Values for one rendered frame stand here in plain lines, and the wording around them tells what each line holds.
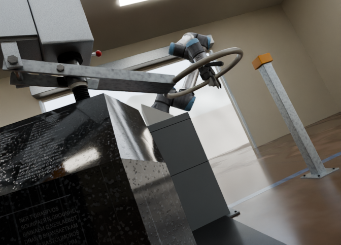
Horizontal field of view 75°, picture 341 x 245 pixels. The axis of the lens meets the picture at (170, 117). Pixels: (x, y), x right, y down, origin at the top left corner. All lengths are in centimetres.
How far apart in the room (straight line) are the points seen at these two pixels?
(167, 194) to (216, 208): 133
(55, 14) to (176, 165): 122
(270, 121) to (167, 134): 542
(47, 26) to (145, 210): 81
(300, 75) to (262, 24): 202
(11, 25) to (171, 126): 118
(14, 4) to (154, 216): 94
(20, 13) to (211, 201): 158
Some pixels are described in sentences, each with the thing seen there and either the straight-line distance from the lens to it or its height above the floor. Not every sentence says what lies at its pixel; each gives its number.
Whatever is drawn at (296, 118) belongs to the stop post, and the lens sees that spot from 209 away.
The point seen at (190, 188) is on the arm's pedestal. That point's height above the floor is 29.
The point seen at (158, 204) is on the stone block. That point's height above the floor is 46.
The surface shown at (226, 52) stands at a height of 90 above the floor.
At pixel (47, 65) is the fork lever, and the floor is 104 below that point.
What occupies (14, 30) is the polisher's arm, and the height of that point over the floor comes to 118.
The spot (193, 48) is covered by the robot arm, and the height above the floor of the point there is 115.
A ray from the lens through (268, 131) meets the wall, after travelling 682.
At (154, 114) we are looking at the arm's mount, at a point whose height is 93.
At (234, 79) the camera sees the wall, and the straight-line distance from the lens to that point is 683.
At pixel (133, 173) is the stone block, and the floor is 54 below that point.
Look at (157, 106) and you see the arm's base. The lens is 190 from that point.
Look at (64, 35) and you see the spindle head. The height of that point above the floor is 114.
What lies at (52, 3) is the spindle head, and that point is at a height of 129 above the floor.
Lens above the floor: 53
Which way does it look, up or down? 10 degrees up
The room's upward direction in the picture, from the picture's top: 22 degrees counter-clockwise
